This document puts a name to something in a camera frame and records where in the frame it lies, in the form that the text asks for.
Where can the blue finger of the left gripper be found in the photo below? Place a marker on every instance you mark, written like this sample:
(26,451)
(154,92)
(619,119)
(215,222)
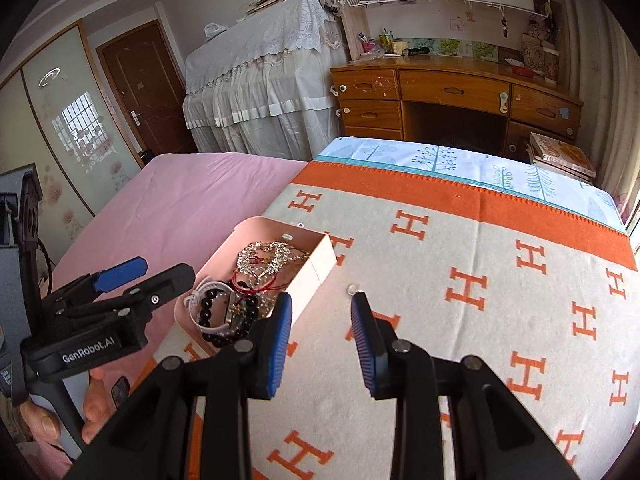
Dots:
(120,275)
(159,289)

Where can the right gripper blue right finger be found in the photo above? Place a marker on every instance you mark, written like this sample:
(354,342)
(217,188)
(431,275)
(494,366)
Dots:
(371,348)

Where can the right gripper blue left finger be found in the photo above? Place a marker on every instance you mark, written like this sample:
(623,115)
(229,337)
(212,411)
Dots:
(276,342)

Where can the pink jewelry tray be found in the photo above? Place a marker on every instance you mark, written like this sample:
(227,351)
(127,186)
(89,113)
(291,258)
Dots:
(239,284)

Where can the pink smart watch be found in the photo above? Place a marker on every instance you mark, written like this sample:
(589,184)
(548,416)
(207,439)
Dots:
(208,306)

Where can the person left hand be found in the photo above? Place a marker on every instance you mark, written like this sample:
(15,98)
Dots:
(53,417)

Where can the frosted glass wardrobe door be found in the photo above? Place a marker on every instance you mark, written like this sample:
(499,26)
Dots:
(54,115)

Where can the orange H pattern blanket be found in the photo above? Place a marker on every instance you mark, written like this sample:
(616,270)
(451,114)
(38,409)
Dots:
(547,298)

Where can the brown wooden door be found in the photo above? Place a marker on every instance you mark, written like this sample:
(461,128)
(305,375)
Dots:
(148,88)

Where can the white lace covered piano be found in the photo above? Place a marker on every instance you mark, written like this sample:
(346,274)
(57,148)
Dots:
(263,86)

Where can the light blue printed sheet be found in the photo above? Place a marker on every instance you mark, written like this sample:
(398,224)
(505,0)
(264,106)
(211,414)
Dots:
(487,171)

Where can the stack of books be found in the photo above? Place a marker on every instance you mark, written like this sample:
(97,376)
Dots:
(560,157)

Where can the wooden desk with drawers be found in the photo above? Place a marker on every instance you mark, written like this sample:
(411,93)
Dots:
(456,102)

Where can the wooden bookshelf hutch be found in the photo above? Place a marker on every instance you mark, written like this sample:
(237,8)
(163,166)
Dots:
(487,30)

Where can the beige curtain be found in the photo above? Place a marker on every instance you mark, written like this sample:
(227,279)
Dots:
(602,67)

